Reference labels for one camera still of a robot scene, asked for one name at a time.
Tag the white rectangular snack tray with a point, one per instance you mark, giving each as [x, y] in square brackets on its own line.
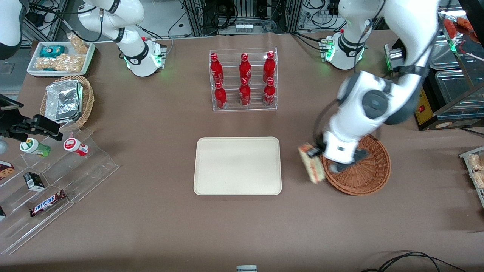
[33, 56]

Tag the teal snack packet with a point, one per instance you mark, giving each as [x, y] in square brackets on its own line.
[52, 51]

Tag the small clear peanut bag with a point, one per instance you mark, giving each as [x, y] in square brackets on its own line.
[79, 44]

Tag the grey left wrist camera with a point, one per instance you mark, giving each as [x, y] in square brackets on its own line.
[349, 156]

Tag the light tan wicker basket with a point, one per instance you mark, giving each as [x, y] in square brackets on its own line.
[87, 102]

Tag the grey device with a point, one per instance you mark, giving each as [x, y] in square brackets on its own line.
[246, 269]

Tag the red cola bottle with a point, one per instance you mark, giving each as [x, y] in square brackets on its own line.
[245, 68]
[220, 97]
[269, 66]
[245, 94]
[215, 68]
[269, 93]

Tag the green snack can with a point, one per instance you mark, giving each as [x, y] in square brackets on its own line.
[34, 147]

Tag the silver foil package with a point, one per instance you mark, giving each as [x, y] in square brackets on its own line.
[63, 101]

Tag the cream rectangular serving tray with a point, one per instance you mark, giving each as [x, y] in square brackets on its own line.
[237, 166]

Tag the red snack can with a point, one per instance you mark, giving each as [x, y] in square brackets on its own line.
[75, 146]

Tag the small black carton with barcode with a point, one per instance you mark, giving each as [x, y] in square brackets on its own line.
[34, 181]

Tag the snickers chocolate bar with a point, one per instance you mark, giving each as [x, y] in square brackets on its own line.
[47, 204]

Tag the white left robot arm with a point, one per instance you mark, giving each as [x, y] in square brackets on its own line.
[355, 113]

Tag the large clear peanut bag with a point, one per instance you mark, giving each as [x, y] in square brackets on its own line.
[62, 63]

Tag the black food warmer cabinet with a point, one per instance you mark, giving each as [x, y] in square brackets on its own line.
[453, 94]

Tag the clear acrylic stepped stand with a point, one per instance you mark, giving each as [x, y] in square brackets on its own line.
[87, 173]

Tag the triangular sandwich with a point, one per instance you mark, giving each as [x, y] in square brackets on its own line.
[314, 170]

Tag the red snack packet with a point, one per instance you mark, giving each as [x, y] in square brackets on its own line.
[455, 26]

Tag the clear acrylic bottle rack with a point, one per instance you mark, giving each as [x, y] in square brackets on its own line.
[232, 107]

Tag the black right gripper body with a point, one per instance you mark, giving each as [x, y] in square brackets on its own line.
[17, 126]

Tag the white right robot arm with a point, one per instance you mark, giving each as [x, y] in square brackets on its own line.
[132, 37]

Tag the white power strip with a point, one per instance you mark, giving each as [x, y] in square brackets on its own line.
[244, 27]

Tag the cookie box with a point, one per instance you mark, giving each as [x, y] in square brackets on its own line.
[5, 170]

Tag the brown round wicker basket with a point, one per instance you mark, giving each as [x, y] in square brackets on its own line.
[370, 173]

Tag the clear bag of crackers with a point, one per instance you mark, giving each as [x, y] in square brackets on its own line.
[477, 162]
[479, 180]

